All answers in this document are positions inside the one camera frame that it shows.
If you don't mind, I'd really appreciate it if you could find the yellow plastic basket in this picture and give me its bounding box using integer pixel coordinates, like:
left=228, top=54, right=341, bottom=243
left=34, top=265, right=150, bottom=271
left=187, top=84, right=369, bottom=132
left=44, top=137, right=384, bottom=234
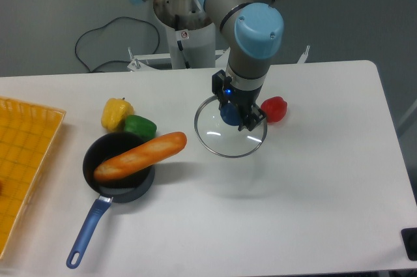
left=1, top=96, right=66, bottom=257

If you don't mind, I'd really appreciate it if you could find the yellow toy bell pepper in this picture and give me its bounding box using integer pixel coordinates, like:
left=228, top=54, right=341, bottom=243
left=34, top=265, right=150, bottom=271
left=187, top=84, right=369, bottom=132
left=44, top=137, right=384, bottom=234
left=101, top=98, right=134, bottom=132

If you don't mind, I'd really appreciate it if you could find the dark pot blue handle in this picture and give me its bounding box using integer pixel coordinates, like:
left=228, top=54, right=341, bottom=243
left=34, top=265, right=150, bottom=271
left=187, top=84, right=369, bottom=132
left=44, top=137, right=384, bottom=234
left=66, top=132, right=155, bottom=269

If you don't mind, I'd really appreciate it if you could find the toy baguette bread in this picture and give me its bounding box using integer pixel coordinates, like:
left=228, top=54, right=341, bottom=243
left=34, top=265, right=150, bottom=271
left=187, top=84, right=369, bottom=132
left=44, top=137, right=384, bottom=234
left=93, top=132, right=188, bottom=183

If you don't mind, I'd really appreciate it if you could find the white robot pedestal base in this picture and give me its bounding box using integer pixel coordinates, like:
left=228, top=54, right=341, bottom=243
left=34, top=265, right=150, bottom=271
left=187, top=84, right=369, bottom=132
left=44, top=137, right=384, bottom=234
left=126, top=0, right=242, bottom=72

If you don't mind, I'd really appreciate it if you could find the red toy bell pepper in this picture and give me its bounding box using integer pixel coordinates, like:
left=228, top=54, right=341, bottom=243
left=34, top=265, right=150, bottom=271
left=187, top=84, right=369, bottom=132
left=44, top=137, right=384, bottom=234
left=261, top=96, right=287, bottom=123

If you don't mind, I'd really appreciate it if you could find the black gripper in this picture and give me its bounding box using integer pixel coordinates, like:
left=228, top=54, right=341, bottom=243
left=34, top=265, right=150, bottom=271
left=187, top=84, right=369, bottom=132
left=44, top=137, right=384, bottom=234
left=212, top=70, right=265, bottom=131

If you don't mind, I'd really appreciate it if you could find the glass pot lid blue knob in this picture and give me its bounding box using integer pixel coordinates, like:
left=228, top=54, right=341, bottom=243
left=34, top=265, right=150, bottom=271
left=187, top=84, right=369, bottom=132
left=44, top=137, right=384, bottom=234
left=194, top=96, right=268, bottom=158

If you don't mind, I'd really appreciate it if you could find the green toy bell pepper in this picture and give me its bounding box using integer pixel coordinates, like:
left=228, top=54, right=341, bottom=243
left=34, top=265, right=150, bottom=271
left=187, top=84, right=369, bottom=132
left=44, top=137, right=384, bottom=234
left=124, top=115, right=157, bottom=140

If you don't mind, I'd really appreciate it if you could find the black device at table edge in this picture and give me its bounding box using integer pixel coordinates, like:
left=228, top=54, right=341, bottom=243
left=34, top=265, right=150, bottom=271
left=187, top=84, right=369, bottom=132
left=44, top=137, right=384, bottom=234
left=401, top=227, right=417, bottom=261

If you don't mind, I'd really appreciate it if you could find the black cable on floor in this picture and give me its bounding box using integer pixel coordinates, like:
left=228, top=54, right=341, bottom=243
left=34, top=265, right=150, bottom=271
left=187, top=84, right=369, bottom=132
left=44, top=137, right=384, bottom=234
left=74, top=16, right=160, bottom=73

